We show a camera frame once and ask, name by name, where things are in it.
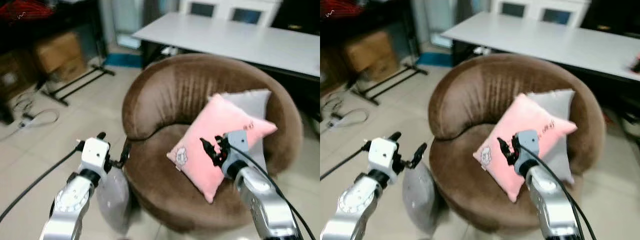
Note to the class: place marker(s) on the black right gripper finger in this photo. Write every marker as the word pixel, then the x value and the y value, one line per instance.
pixel 220 138
pixel 207 149
pixel 514 138
pixel 504 149

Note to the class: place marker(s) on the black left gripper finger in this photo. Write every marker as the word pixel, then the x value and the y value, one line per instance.
pixel 420 152
pixel 395 135
pixel 126 151
pixel 101 135

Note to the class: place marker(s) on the pink sheep print pillow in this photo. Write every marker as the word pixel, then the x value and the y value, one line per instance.
pixel 520 125
pixel 210 130

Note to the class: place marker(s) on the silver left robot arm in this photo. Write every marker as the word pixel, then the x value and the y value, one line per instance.
pixel 70 200
pixel 350 200

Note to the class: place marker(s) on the plain light grey pillow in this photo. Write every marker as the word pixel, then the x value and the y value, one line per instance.
pixel 252 105
pixel 557 107

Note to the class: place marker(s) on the brown round velvet sofa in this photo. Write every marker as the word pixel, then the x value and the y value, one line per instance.
pixel 475 90
pixel 170 95

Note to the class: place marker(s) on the blue floor mat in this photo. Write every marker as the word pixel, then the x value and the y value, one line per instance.
pixel 122 60
pixel 432 59

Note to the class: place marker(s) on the dark cardboard box white label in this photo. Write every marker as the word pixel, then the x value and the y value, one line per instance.
pixel 331 72
pixel 15 75

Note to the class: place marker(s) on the white table black legs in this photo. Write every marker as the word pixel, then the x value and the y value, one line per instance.
pixel 540 40
pixel 240 42

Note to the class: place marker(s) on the white cabinet glass doors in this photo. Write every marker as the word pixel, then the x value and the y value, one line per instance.
pixel 225 10
pixel 535 10

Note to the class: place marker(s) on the red fabric item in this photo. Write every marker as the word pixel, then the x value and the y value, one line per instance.
pixel 345 7
pixel 22 10

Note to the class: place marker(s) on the orange black device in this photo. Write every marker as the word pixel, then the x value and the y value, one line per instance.
pixel 636 65

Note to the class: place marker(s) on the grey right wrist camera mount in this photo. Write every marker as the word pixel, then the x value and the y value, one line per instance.
pixel 527 145
pixel 236 145

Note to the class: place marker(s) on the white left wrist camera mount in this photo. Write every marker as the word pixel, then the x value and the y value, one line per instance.
pixel 95 152
pixel 382 154

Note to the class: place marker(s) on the black metal rack frame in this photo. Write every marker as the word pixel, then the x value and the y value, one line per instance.
pixel 75 85
pixel 387 82

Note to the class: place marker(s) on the glass door white frame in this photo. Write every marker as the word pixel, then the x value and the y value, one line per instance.
pixel 440 22
pixel 125 25

